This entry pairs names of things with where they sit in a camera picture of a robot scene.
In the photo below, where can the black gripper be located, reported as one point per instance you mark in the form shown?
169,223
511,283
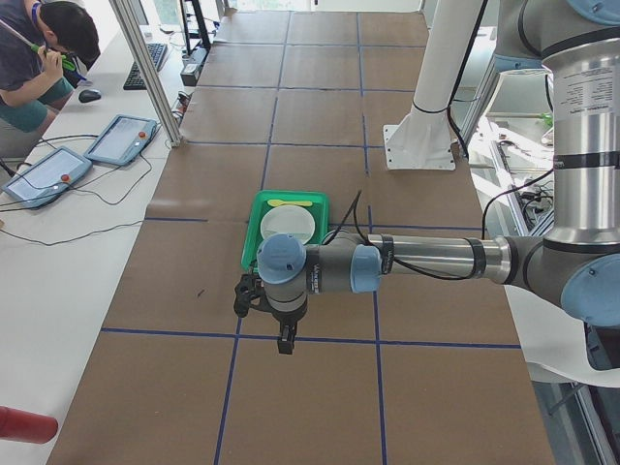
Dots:
286,319

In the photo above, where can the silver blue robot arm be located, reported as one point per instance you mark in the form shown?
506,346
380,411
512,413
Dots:
574,266

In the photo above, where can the white round plate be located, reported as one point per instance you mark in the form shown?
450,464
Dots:
290,219

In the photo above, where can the yellow plastic spoon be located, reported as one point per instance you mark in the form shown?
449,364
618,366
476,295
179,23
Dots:
278,202

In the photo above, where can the brown paper table cover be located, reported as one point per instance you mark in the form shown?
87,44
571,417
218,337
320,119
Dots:
422,372

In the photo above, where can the green plastic tray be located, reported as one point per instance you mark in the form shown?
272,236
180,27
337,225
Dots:
259,208

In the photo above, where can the far blue teach pendant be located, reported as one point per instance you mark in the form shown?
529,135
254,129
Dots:
122,141

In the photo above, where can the blue teach pendant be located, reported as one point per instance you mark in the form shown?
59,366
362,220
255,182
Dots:
47,179
122,141

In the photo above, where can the red cylinder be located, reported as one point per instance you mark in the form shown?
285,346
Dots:
26,427

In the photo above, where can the near blue teach pendant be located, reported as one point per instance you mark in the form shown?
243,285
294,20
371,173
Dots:
47,179

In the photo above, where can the black computer mouse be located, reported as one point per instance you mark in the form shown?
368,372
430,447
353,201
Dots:
89,95

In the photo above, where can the seated person dark hair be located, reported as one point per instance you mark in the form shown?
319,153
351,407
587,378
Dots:
35,37

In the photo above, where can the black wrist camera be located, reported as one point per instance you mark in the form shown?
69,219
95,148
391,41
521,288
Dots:
249,294

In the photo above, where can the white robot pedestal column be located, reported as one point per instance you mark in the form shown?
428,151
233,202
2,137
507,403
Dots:
421,141

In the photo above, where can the aluminium frame post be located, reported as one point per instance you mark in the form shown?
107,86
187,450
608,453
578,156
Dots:
131,30

